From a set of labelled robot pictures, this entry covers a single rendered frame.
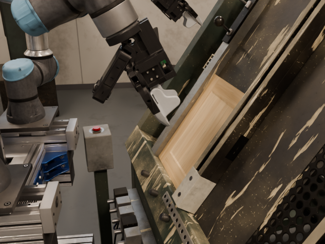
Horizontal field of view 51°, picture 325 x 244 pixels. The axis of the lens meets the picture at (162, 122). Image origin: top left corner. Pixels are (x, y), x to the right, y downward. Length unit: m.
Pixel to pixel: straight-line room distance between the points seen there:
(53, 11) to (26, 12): 0.05
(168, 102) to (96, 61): 4.31
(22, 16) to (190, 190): 0.69
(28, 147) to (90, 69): 3.60
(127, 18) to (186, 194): 0.63
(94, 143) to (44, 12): 0.98
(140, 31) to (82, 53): 4.33
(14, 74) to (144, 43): 0.86
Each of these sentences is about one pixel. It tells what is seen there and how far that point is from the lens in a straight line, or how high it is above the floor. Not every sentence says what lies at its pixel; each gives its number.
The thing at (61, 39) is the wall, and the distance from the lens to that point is 4.95.
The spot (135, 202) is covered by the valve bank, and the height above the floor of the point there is 0.74.
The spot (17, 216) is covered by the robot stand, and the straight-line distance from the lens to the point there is 1.07.
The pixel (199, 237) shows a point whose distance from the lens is 1.04.
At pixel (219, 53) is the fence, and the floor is 1.30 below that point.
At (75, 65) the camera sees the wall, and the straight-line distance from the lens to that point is 5.00.
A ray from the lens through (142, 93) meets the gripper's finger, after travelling 0.63.
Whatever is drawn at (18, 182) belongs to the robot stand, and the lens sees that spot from 1.09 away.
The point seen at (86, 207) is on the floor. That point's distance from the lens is 2.64.
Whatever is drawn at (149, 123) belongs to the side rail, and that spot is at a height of 0.93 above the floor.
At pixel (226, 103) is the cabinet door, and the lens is 1.21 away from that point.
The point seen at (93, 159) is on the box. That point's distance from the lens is 1.58.
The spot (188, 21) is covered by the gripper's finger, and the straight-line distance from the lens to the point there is 1.33.
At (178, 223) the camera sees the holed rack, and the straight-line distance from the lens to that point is 1.09.
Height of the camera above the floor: 1.61
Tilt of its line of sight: 24 degrees down
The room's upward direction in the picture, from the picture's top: straight up
